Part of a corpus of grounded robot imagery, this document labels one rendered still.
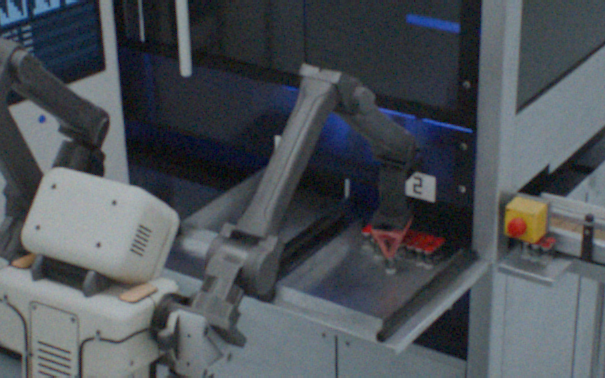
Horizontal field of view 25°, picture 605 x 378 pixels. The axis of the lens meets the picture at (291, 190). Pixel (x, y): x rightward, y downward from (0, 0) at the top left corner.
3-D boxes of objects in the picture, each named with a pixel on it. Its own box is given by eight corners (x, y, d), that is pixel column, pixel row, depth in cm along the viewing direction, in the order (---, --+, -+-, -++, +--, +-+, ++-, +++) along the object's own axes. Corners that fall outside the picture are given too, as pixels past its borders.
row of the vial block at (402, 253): (364, 244, 300) (364, 226, 298) (435, 266, 291) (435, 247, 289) (359, 248, 298) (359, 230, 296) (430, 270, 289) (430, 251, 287)
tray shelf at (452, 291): (251, 181, 335) (250, 174, 334) (504, 254, 299) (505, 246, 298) (125, 262, 300) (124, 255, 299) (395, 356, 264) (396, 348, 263)
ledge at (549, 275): (525, 245, 302) (525, 238, 301) (579, 260, 295) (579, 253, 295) (497, 271, 292) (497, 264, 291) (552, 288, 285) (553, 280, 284)
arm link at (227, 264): (199, 281, 218) (228, 290, 216) (225, 227, 221) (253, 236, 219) (216, 303, 226) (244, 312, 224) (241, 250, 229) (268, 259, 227)
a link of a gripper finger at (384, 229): (410, 249, 288) (411, 210, 284) (401, 264, 282) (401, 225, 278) (380, 244, 290) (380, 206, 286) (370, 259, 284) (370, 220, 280)
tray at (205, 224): (267, 178, 331) (266, 166, 330) (356, 204, 318) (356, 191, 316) (181, 235, 306) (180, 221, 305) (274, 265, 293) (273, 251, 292)
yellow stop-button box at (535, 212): (518, 221, 292) (520, 192, 288) (549, 230, 288) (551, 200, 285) (503, 236, 286) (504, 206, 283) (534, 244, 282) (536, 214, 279)
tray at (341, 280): (361, 232, 306) (361, 218, 304) (462, 262, 292) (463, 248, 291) (275, 298, 281) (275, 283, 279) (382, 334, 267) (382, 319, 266)
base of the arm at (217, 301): (163, 309, 216) (225, 328, 210) (184, 265, 218) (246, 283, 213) (184, 330, 223) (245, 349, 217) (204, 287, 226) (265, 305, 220)
